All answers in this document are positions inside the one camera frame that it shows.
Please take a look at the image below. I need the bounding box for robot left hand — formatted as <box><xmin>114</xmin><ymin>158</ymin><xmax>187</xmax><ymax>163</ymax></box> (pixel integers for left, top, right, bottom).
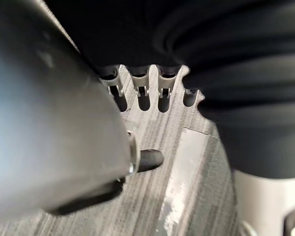
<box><xmin>45</xmin><ymin>0</ymin><xmax>295</xmax><ymax>236</ymax></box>

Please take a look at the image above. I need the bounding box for grey floor tape strip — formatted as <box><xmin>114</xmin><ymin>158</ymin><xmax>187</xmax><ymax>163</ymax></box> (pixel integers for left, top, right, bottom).
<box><xmin>156</xmin><ymin>126</ymin><xmax>218</xmax><ymax>236</ymax></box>

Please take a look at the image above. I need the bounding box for dark robot foot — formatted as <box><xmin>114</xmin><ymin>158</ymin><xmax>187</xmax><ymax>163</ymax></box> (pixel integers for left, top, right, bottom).
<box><xmin>137</xmin><ymin>148</ymin><xmax>165</xmax><ymax>173</ymax></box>

